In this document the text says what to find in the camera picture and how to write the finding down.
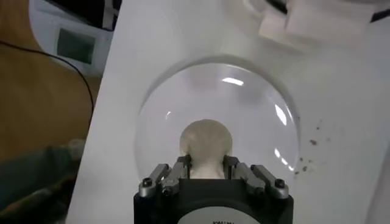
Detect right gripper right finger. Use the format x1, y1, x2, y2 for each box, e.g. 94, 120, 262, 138
222, 155, 289, 200

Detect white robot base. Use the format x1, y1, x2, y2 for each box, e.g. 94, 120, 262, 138
29, 0, 115, 77

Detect white round plate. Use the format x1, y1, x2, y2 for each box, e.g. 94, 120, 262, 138
133, 56, 301, 183

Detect white steamed baozi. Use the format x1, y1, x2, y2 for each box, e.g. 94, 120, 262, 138
179, 118, 234, 180

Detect black floor cable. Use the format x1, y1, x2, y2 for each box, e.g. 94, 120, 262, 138
0, 39, 95, 128

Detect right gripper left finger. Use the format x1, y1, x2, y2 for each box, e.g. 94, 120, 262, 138
138, 154, 193, 198

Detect dark crumbs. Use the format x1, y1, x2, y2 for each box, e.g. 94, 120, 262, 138
294, 118, 332, 176

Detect white electric cooker pot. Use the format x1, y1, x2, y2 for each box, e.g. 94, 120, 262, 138
243, 0, 390, 52

